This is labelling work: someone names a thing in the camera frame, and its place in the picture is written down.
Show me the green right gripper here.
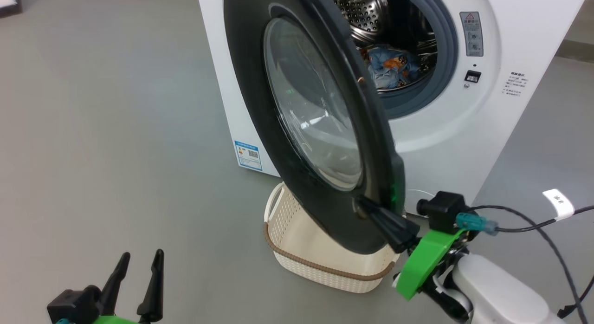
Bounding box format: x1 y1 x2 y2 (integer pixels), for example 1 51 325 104
355 195 469 321

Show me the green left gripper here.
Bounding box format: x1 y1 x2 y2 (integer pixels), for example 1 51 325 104
90 249 165 324

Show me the blue bear print garment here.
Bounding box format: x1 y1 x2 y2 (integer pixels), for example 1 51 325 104
361 45 420 90

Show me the black round glass washer door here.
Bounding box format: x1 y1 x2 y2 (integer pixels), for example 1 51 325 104
224 0 406 255

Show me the white front-load washing machine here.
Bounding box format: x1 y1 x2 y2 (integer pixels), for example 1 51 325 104
196 0 590 219

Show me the grey rubber door gasket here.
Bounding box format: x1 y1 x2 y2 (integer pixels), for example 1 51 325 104
378 0 459 120

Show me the stainless steel washing machine drum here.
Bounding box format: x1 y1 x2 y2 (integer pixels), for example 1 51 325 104
327 0 439 90

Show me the round white filter cover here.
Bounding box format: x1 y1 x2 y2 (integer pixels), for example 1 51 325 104
404 189 437 218

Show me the cream perforated laundry basket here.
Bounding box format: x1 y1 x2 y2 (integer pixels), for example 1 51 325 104
263 182 400 294

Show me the blue energy label sticker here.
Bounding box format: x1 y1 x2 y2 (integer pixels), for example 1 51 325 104
233 140 263 171

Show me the small printed text sticker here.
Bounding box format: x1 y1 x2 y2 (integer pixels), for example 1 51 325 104
502 71 528 98

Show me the grey warning label sticker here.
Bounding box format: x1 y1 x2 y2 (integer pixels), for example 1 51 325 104
459 11 484 57

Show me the black cable with white tag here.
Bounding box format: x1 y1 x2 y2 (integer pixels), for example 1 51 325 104
497 206 594 233

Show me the white cable tag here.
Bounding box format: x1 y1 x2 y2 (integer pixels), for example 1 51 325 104
542 188 575 221

